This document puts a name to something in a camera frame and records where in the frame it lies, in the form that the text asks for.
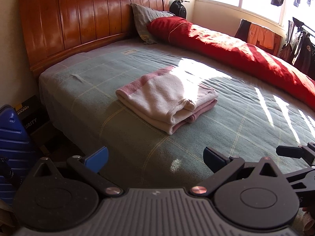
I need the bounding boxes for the pink knitted sweater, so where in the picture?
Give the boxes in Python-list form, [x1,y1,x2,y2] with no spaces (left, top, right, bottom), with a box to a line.
[115,66,218,135]

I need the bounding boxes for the hanging dark clothes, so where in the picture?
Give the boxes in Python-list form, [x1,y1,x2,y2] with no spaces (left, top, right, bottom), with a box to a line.
[221,0,315,79]

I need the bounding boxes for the green plaid bed blanket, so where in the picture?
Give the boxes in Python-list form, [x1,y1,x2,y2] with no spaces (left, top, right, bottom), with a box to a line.
[39,40,314,188]

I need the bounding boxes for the blue suitcase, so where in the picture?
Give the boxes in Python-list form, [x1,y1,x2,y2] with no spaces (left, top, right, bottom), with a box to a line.
[1,105,32,205]

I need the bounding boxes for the orange cloth on rack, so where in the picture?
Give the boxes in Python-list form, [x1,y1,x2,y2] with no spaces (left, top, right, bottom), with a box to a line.
[235,19,283,55]

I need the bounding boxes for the red duvet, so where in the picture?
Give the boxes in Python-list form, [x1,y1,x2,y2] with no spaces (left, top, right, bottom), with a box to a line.
[147,16,315,109]

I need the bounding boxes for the wooden headboard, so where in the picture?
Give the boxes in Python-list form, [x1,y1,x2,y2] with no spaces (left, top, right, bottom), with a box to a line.
[19,0,168,78]

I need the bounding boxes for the grey pillow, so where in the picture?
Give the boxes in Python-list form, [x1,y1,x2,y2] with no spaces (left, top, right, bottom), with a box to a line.
[130,3,174,45]

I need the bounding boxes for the black backpack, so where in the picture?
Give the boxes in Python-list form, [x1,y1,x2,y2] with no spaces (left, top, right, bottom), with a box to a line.
[169,0,187,19]

